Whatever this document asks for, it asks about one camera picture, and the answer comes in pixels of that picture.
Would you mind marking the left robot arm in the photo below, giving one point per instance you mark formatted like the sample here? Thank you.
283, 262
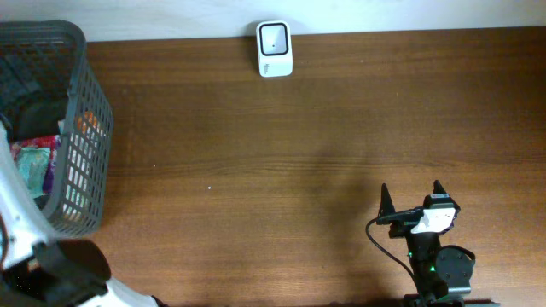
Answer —
41, 267

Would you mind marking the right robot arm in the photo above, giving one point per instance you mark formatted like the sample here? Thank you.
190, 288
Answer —
441, 274

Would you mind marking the grey plastic mesh basket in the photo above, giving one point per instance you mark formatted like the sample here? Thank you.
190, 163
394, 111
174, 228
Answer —
46, 84

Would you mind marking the orange snack packet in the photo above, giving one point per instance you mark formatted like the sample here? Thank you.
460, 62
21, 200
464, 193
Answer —
90, 125

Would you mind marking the red purple snack packet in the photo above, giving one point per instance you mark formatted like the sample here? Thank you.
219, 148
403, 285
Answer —
51, 142

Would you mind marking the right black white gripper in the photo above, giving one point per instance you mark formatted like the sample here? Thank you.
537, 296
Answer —
406, 215

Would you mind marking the teal green snack packet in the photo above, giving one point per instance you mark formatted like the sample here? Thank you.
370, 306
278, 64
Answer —
32, 164

